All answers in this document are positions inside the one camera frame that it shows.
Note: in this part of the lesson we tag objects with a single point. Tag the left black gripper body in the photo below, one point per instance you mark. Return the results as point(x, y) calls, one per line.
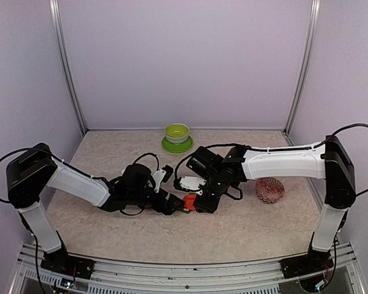
point(158, 205)

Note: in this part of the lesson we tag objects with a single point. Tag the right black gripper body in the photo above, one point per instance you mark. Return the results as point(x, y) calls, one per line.
point(210, 204)

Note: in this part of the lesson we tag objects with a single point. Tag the right aluminium frame post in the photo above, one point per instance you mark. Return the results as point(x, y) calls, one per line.
point(305, 65)

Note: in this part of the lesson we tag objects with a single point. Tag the left aluminium frame post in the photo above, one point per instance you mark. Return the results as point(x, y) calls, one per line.
point(65, 64)

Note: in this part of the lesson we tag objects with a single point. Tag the front aluminium rail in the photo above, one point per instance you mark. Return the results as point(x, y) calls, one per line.
point(117, 276)

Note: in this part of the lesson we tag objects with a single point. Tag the aluminium frame post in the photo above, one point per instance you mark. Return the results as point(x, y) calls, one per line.
point(305, 65)
point(65, 64)

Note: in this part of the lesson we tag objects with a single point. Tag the red pill bottle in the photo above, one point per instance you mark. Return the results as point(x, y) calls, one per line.
point(189, 201)

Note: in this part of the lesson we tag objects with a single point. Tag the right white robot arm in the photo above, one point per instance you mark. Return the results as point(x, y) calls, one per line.
point(327, 160)

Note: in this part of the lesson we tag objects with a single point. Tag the green saucer plate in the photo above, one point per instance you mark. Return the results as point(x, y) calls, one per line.
point(179, 147)

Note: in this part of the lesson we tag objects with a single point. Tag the green and white bowl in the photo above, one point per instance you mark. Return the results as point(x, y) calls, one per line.
point(176, 133)

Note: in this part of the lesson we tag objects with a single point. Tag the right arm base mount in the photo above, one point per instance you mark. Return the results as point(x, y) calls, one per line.
point(303, 265)

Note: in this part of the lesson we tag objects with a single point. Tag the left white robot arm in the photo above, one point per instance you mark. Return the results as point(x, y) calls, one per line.
point(37, 168)

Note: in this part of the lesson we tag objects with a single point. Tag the red patterned oval tin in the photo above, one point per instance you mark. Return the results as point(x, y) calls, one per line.
point(269, 190)

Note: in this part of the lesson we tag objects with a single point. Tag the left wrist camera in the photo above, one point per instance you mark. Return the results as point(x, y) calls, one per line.
point(162, 175)

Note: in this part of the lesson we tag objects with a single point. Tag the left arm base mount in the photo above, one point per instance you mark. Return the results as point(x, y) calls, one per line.
point(69, 265)

